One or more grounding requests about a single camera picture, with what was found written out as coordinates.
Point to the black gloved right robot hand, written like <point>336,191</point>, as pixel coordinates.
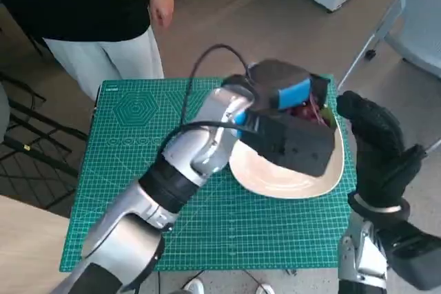
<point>379,156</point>

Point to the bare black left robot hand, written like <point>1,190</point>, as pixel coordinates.
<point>275,80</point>

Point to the person's hand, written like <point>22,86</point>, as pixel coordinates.
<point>162,6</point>

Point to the dark red toy grapes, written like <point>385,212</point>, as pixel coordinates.
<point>311,111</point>

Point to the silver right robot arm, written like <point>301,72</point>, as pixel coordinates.
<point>361,249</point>

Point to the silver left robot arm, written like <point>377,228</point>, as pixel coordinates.
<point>165,184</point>

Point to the white square plate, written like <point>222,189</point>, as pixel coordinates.
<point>275,180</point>

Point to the person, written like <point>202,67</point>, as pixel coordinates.
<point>76,1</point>

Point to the pale blue rolling chair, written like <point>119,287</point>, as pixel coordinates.
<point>413,25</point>

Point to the small metal clip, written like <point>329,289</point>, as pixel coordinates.
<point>290,271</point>

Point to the green cutting mat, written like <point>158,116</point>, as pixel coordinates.
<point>241,225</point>

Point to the wooden desk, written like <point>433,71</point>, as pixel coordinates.
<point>24,246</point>

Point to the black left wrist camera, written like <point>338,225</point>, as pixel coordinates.
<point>293,142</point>

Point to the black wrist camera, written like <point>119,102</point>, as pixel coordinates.
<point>293,142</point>
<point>413,252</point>

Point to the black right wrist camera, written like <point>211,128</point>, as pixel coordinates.
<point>413,252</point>

